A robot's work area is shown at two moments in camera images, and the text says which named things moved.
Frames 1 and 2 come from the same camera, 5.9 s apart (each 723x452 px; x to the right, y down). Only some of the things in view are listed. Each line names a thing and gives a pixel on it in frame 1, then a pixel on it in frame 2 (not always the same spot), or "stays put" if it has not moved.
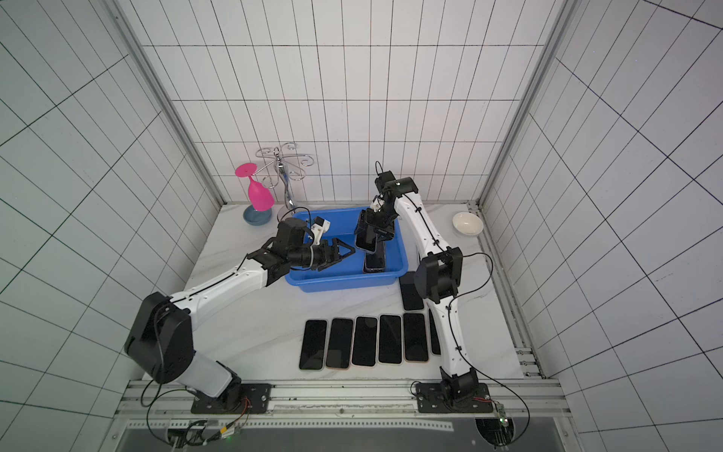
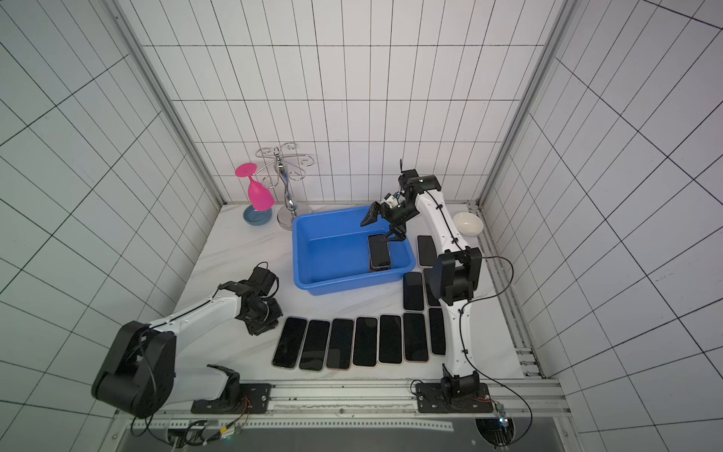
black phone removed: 364,347 stays put
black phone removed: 415,337 stays put
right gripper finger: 384,234 -> 397,232
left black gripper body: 305,255 -> 263,317
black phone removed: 340,343 stays put
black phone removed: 390,339 stays put
